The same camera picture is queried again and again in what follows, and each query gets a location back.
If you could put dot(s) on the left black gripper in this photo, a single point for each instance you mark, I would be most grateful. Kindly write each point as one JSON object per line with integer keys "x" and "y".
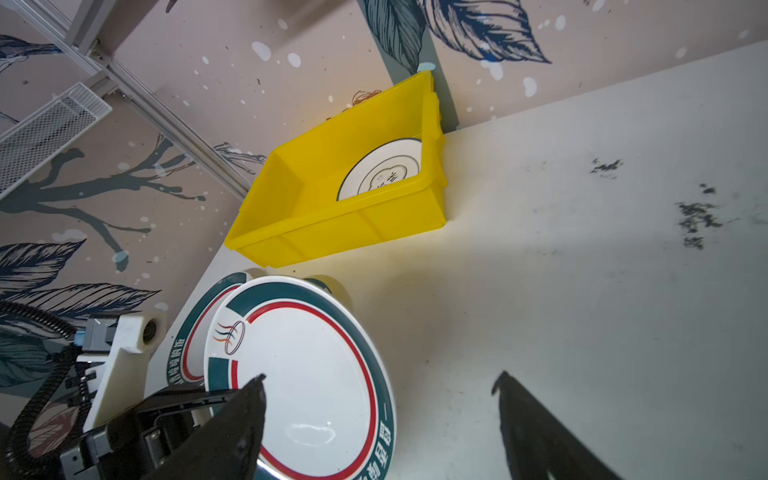
{"x": 137, "y": 441}

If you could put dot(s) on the aluminium frame rail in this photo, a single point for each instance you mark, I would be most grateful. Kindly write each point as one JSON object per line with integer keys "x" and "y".
{"x": 78, "y": 41}

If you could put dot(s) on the white wire mesh shelf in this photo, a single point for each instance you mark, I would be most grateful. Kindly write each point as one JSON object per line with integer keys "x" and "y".
{"x": 34, "y": 141}

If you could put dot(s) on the green red rim plate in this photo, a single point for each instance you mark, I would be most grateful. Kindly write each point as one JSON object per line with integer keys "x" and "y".
{"x": 330, "y": 408}

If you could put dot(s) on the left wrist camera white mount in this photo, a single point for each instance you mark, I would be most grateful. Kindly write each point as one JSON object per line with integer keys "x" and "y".
{"x": 117, "y": 350}

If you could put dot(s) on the green rim Hao Wei plate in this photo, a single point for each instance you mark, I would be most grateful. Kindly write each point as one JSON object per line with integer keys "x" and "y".
{"x": 185, "y": 361}

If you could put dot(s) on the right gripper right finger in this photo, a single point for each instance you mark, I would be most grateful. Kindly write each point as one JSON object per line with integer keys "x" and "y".
{"x": 537, "y": 445}

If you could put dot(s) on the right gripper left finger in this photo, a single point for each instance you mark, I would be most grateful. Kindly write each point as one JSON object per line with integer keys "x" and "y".
{"x": 228, "y": 446}

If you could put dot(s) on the white plate flower emblem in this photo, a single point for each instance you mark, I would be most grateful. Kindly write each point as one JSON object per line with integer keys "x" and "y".
{"x": 389, "y": 163}

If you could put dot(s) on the yellow plastic bin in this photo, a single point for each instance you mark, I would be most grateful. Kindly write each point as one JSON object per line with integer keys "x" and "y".
{"x": 291, "y": 213}

